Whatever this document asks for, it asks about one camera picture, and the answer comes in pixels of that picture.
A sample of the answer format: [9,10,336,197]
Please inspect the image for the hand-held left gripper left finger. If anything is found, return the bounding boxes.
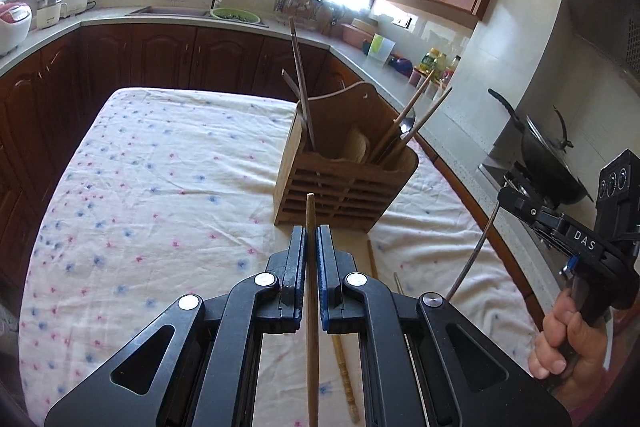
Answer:
[44,226,307,427]

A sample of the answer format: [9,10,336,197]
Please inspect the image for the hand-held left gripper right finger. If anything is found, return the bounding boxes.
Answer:
[315,226,574,427]

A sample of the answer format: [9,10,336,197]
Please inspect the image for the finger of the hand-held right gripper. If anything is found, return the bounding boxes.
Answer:
[498,186,568,253]

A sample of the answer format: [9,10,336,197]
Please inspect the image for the wooden utensil holder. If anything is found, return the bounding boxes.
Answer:
[272,82,420,239]

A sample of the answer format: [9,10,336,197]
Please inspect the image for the carved wooden chopstick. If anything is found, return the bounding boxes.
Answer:
[305,193,321,427]
[331,333,362,424]

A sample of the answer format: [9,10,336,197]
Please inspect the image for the dark brown wooden chopstick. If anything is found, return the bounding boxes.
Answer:
[281,69,313,142]
[288,17,317,152]

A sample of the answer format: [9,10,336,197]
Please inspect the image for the person's right hand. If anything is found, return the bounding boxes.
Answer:
[528,292,621,395]

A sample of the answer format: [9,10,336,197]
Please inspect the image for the black wok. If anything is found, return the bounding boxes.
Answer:
[487,88,595,208]

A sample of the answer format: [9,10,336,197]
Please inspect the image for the gas stove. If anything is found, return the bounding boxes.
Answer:
[479,159,556,228]

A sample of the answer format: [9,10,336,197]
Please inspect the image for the wok lid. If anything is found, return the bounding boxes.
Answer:
[520,106,576,158]

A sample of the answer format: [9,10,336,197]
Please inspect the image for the spice jars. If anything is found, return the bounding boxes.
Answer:
[408,68,453,100]

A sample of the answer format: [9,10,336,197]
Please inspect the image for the floral white tablecloth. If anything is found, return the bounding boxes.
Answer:
[17,87,556,427]

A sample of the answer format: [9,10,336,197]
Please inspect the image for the blue container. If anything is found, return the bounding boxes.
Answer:
[390,55,414,78]

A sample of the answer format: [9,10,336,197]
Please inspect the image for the green colander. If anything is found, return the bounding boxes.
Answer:
[210,7,263,26]

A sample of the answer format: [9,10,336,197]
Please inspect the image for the kitchen sink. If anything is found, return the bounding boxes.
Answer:
[125,5,211,18]

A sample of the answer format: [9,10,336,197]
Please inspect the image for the small white appliance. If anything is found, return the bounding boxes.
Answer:
[36,0,68,30]

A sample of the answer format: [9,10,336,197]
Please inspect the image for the white and red rice cooker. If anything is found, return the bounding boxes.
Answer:
[0,2,33,56]

